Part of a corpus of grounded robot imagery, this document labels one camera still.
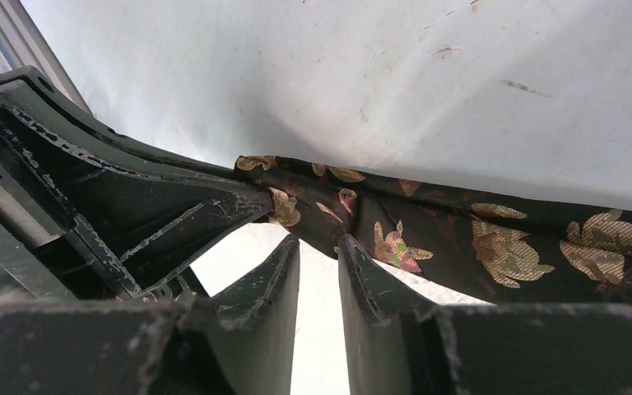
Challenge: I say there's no aluminium frame rail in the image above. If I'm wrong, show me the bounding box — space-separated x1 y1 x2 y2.
0 0 90 112

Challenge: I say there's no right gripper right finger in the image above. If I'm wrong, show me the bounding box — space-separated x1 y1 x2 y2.
338 235 632 394

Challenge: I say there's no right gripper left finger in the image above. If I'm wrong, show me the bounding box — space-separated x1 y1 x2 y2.
0 235 300 394

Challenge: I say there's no black gold floral tie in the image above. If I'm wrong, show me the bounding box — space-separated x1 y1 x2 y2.
234 156 632 305

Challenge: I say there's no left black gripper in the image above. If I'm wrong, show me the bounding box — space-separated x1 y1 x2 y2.
0 67 272 300

